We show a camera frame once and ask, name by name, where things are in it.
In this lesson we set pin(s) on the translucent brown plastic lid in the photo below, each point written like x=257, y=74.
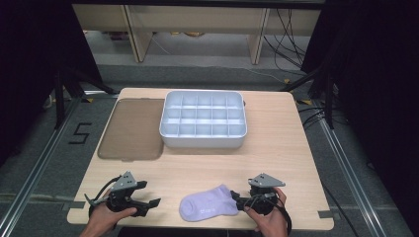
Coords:
x=133, y=130

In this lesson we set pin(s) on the purple sock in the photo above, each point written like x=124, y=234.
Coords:
x=207, y=204

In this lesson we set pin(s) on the person's right hand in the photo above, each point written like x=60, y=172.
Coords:
x=275, y=220

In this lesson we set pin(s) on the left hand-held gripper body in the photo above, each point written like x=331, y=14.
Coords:
x=122, y=199

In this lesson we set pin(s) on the person's left hand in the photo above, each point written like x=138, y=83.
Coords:
x=103, y=217

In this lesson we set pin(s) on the black curtain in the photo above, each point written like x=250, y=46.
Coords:
x=378, y=82
x=33, y=65

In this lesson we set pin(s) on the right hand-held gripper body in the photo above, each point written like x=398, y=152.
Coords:
x=263, y=197

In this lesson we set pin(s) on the beige wooden desk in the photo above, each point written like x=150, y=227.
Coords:
x=197, y=23

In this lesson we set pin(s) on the aluminium floor rail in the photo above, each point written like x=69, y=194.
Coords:
x=349, y=168
x=36, y=164

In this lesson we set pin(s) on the black metal stand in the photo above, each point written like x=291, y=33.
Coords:
x=61, y=98
x=327, y=98

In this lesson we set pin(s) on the white divided storage box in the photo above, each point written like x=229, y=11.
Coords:
x=203, y=140

